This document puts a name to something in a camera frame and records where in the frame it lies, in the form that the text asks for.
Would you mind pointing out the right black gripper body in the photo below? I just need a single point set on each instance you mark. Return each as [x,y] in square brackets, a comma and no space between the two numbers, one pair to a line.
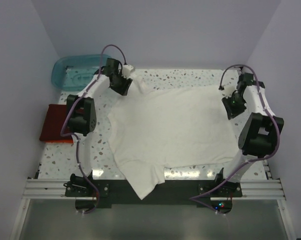
[235,98]

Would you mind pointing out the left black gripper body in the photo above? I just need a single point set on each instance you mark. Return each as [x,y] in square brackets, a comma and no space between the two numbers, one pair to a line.
[120,80]

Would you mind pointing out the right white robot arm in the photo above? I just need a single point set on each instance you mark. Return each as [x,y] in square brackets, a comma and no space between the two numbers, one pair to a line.
[259,139]

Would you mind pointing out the white t shirt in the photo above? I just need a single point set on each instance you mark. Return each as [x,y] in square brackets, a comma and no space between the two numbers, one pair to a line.
[152,130]

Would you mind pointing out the folded dark red shirt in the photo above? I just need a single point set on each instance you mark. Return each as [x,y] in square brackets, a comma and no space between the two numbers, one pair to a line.
[53,123]

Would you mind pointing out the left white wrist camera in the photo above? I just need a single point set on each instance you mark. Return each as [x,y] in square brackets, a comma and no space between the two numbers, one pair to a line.
[127,69]

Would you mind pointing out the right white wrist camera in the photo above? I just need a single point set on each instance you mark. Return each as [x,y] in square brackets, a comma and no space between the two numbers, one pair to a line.
[227,91]

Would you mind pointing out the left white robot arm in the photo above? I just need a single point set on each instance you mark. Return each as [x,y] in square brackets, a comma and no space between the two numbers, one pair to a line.
[81,118]

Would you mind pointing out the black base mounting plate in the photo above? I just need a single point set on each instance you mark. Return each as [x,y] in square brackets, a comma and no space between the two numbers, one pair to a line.
[120,192]

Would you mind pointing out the teal plastic bin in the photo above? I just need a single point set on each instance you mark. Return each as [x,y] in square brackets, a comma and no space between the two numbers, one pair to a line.
[74,73]

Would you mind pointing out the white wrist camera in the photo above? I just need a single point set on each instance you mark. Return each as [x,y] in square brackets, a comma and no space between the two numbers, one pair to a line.
[127,69]
[227,91]

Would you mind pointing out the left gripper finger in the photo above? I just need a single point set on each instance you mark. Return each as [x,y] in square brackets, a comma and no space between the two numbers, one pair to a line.
[125,85]
[118,89]

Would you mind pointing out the aluminium extrusion rail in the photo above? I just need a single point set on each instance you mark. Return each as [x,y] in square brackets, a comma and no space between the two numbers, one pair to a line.
[251,189]

